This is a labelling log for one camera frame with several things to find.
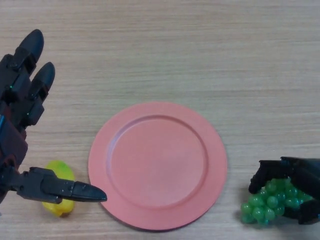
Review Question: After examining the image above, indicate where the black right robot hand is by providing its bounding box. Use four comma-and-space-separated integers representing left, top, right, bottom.
248, 156, 320, 225

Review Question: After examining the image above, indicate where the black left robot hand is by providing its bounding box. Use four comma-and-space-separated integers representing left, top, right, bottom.
0, 29, 108, 204

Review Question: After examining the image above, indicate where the green grapes bunch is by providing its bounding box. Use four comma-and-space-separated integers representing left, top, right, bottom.
240, 177, 315, 225

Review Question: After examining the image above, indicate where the pink round plate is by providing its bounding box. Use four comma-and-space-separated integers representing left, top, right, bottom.
87, 101, 228, 231

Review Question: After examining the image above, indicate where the yellow starfruit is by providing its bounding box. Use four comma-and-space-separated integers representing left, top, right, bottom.
41, 159, 76, 218

